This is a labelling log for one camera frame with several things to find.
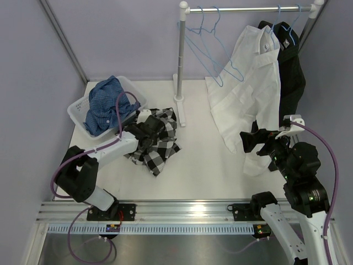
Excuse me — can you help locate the aluminium mounting rail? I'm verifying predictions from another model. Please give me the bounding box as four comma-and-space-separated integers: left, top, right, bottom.
35, 200, 336, 224

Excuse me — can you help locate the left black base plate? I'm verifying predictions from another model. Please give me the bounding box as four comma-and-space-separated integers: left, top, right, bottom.
87, 203, 136, 221

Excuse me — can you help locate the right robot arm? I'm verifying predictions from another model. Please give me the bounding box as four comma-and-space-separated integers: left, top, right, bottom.
230, 115, 339, 264

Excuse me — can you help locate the blue plaid shirt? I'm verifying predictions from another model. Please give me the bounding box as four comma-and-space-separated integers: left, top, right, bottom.
83, 76, 140, 136

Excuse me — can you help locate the blue hanger of checked shirt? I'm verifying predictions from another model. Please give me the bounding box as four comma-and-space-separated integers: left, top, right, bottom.
199, 6, 244, 82

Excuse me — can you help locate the blue hanger of black shirt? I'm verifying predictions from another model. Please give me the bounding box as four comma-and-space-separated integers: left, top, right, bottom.
281, 4, 302, 45

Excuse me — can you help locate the white plastic basket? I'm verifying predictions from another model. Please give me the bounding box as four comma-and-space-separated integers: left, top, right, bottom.
67, 76, 148, 140

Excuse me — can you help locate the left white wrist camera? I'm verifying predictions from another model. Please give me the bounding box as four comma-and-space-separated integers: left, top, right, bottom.
136, 109, 152, 124

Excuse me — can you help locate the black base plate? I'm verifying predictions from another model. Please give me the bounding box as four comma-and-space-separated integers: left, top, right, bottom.
87, 203, 136, 221
227, 202, 270, 221

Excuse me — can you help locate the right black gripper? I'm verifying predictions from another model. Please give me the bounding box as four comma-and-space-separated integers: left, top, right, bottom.
240, 128, 295, 181

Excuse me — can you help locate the white slotted cable duct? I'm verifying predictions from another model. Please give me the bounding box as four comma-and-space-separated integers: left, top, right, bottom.
47, 224, 254, 235

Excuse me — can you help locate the black white checked shirt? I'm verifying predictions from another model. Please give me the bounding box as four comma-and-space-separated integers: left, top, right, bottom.
125, 108, 181, 177

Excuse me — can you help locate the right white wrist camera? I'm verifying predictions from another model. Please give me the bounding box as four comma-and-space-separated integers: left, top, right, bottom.
275, 114, 305, 139

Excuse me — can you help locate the blue hanger of white shirt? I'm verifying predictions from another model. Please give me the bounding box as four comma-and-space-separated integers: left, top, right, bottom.
268, 4, 281, 49

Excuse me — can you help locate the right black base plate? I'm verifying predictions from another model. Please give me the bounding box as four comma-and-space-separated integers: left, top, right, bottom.
227, 202, 270, 221

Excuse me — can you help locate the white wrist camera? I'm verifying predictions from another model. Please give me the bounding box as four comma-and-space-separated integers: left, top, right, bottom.
275, 114, 305, 139
136, 109, 152, 124

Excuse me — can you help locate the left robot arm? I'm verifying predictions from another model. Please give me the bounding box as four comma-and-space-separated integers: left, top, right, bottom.
51, 115, 164, 221

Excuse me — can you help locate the blue hanger of plaid shirt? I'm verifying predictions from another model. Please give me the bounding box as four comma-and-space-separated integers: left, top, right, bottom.
177, 4, 224, 87

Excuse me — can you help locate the metal clothes rack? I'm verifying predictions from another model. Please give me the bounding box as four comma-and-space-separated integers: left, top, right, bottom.
173, 1, 326, 127

